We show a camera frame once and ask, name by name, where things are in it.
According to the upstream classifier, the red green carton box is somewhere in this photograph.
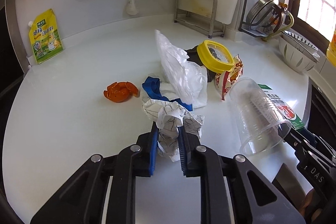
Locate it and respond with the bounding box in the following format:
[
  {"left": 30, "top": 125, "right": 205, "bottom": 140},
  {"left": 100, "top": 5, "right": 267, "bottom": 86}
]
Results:
[{"left": 259, "top": 84, "right": 305, "bottom": 130}]

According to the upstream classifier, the patterned white paper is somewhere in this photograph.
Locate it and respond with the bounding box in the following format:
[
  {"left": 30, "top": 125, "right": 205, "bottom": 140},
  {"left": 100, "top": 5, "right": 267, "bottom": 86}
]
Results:
[{"left": 142, "top": 99, "right": 205, "bottom": 162}]

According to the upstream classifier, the clear plastic cup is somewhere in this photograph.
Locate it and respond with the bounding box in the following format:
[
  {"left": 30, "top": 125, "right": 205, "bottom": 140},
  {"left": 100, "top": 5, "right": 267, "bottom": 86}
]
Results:
[{"left": 228, "top": 78, "right": 291, "bottom": 156}]

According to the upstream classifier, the white plastic bag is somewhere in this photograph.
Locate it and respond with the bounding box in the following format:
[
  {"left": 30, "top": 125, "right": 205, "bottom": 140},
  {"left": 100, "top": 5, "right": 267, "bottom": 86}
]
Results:
[{"left": 155, "top": 30, "right": 207, "bottom": 109}]

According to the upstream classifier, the yellow rimmed clear lid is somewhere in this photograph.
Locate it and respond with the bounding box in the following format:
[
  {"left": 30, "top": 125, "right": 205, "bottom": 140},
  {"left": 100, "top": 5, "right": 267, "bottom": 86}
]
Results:
[{"left": 197, "top": 40, "right": 234, "bottom": 74}]

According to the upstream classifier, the black kitchen sink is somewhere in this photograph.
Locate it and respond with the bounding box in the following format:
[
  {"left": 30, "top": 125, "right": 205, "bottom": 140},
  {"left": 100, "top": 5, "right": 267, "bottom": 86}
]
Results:
[{"left": 307, "top": 79, "right": 336, "bottom": 148}]

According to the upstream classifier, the orange peel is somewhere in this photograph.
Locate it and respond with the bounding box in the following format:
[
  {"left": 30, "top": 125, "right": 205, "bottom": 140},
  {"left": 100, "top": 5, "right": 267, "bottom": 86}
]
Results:
[{"left": 103, "top": 82, "right": 139, "bottom": 103}]

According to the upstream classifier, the red white snack wrapper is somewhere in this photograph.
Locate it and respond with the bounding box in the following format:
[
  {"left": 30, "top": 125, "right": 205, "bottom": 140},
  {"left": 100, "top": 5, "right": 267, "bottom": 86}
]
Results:
[{"left": 215, "top": 55, "right": 243, "bottom": 101}]

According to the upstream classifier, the dark grey cloth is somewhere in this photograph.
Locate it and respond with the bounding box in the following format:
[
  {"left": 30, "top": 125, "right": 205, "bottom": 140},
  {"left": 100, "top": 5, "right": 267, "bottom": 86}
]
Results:
[{"left": 186, "top": 46, "right": 216, "bottom": 83}]

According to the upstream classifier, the white colander bowl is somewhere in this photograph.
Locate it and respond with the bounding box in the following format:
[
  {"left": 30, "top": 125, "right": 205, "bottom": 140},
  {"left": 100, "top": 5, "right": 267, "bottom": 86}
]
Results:
[{"left": 278, "top": 31, "right": 320, "bottom": 73}]

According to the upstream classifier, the yellow oil bottle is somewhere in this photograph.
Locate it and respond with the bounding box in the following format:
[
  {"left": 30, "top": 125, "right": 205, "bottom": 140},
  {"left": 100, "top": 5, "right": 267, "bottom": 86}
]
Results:
[{"left": 326, "top": 28, "right": 336, "bottom": 67}]

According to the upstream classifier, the metal cutting board rack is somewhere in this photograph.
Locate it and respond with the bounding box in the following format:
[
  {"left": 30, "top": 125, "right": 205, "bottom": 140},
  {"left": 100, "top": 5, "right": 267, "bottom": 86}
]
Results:
[{"left": 173, "top": 0, "right": 226, "bottom": 39}]

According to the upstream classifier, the steel pot lid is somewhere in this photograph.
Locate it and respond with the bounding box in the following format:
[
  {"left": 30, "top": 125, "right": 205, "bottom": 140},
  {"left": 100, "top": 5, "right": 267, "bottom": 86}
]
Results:
[{"left": 245, "top": 0, "right": 285, "bottom": 32}]

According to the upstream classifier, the yellow green seasoning pouch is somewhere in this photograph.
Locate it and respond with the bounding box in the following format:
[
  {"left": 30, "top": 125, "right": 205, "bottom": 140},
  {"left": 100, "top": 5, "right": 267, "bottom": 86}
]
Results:
[{"left": 29, "top": 9, "right": 64, "bottom": 64}]

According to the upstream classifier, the window frame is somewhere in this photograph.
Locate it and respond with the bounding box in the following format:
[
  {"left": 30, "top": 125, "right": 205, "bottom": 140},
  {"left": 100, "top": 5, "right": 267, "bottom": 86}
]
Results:
[{"left": 290, "top": 0, "right": 335, "bottom": 48}]

